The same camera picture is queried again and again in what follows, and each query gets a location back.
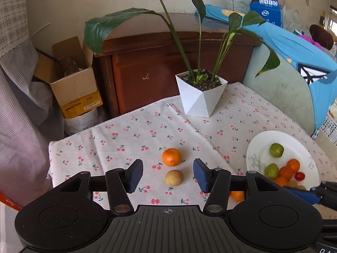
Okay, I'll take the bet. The white faceted plant pot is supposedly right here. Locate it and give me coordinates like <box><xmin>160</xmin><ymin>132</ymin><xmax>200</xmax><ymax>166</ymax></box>
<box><xmin>175</xmin><ymin>69</ymin><xmax>228</xmax><ymax>118</ymax></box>

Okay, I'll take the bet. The cherry print tablecloth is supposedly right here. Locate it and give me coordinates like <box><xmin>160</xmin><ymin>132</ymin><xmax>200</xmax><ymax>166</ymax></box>
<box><xmin>48</xmin><ymin>82</ymin><xmax>337</xmax><ymax>217</ymax></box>

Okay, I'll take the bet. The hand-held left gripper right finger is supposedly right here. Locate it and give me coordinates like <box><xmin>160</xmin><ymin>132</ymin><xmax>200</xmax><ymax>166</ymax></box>
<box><xmin>193</xmin><ymin>159</ymin><xmax>286</xmax><ymax>214</ymax></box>

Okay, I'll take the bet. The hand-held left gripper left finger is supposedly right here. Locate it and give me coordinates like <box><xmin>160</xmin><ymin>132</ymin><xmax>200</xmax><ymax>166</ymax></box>
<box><xmin>53</xmin><ymin>159</ymin><xmax>144</xmax><ymax>215</ymax></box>

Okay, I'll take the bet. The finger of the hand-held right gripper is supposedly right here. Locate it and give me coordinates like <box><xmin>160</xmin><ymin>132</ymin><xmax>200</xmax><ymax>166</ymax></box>
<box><xmin>284</xmin><ymin>180</ymin><xmax>337</xmax><ymax>212</ymax></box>

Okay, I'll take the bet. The white sack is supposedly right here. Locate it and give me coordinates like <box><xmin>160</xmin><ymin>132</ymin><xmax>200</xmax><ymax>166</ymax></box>
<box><xmin>64</xmin><ymin>108</ymin><xmax>106</xmax><ymax>137</ymax></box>

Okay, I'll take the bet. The grey checked cloth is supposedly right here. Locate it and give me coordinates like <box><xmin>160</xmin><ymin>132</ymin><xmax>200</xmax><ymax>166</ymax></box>
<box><xmin>0</xmin><ymin>39</ymin><xmax>66</xmax><ymax>207</ymax></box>

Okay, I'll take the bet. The green lime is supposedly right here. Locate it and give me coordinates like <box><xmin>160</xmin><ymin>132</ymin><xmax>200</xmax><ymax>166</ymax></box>
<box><xmin>269</xmin><ymin>143</ymin><xmax>284</xmax><ymax>158</ymax></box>
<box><xmin>265</xmin><ymin>163</ymin><xmax>279</xmax><ymax>180</ymax></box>

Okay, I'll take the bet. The white plate with flower drawing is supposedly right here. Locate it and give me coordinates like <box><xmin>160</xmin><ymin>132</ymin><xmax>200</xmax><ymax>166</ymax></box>
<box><xmin>246</xmin><ymin>130</ymin><xmax>320</xmax><ymax>198</ymax></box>

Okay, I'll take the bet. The pink cloth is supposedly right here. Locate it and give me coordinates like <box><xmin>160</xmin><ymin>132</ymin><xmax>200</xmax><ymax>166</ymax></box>
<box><xmin>303</xmin><ymin>33</ymin><xmax>329</xmax><ymax>52</ymax></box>

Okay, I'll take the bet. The dark wooden cabinet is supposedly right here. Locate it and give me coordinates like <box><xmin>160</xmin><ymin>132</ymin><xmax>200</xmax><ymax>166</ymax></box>
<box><xmin>93</xmin><ymin>13</ymin><xmax>261</xmax><ymax>119</ymax></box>

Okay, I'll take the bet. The open cardboard box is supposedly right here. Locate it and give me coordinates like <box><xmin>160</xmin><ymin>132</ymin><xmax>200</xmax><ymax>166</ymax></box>
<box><xmin>34</xmin><ymin>36</ymin><xmax>104</xmax><ymax>119</ymax></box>

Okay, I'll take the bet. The cream checked cloth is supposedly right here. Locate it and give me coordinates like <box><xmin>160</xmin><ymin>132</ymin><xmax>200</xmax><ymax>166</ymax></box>
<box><xmin>0</xmin><ymin>0</ymin><xmax>28</xmax><ymax>57</ymax></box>

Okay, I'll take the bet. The small brown potato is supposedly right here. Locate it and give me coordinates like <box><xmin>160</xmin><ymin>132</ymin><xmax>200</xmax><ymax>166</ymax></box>
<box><xmin>165</xmin><ymin>169</ymin><xmax>184</xmax><ymax>186</ymax></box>

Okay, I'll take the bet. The green leafy plant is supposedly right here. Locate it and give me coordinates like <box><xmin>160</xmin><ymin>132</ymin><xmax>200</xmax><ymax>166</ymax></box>
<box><xmin>84</xmin><ymin>0</ymin><xmax>281</xmax><ymax>85</ymax></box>

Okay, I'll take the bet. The white plastic basket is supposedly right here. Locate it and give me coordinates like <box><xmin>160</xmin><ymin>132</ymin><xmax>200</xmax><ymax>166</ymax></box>
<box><xmin>316</xmin><ymin>111</ymin><xmax>337</xmax><ymax>147</ymax></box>

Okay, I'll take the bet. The blue carton box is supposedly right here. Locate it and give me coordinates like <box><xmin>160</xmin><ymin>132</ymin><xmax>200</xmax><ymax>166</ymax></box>
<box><xmin>250</xmin><ymin>0</ymin><xmax>286</xmax><ymax>28</ymax></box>

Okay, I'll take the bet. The dark brown round object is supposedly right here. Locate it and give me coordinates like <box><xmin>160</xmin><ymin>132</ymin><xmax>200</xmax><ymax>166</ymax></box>
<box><xmin>309</xmin><ymin>24</ymin><xmax>334</xmax><ymax>50</ymax></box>

